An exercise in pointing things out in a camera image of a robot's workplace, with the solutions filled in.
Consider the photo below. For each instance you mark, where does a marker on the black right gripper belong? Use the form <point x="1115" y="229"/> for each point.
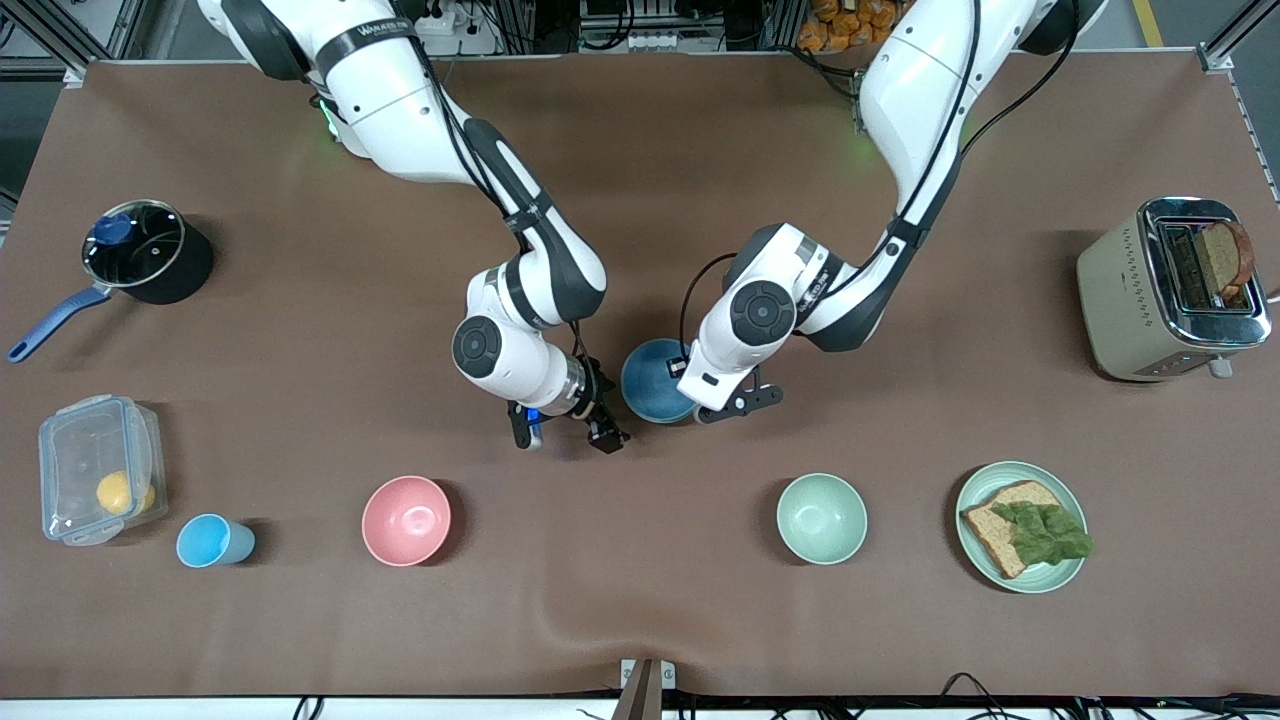
<point x="595" y="396"/>

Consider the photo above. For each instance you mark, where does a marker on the blue bowl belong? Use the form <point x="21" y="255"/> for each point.
<point x="650" y="385"/>

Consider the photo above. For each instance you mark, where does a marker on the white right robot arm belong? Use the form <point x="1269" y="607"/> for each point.
<point x="400" y="110"/>

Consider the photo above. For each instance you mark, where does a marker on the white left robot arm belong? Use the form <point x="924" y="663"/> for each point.
<point x="920" y="90"/>

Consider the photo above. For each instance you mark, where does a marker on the green bowl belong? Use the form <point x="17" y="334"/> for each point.
<point x="822" y="518"/>

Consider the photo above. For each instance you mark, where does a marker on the pink bowl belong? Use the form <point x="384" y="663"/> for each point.
<point x="405" y="520"/>

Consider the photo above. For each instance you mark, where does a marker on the green plate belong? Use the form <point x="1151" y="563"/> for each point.
<point x="985" y="480"/>

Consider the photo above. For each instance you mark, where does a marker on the white power strip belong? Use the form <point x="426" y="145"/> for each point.
<point x="450" y="35"/>
<point x="670" y="41"/>

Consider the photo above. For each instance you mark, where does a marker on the brown table mat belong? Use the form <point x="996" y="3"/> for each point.
<point x="300" y="300"/>

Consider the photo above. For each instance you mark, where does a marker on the brown bread slice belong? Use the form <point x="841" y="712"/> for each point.
<point x="985" y="530"/>

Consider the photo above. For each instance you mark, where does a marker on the orange snack bags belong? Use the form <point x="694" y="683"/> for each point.
<point x="840" y="25"/>

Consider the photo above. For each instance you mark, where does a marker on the green lettuce leaf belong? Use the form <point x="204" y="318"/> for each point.
<point x="1045" y="535"/>

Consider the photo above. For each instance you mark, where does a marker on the blue plastic cup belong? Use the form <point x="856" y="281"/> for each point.
<point x="210" y="541"/>

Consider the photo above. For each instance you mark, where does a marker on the beige metal toaster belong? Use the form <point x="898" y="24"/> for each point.
<point x="1120" y="290"/>

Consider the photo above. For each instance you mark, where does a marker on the yellow lemon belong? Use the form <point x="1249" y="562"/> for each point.
<point x="118" y="492"/>

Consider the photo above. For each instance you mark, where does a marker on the glass lid with blue knob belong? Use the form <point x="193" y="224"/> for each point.
<point x="135" y="245"/>

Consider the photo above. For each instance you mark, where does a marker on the clear plastic food container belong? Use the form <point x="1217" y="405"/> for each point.
<point x="80" y="460"/>

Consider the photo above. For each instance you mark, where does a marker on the toasted bread slice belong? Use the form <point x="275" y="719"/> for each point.
<point x="1225" y="255"/>

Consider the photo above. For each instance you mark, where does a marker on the metal table edge bracket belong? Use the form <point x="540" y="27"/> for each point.
<point x="647" y="685"/>

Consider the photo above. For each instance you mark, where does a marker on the aluminium frame post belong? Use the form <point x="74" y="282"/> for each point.
<point x="60" y="35"/>
<point x="1230" y="45"/>

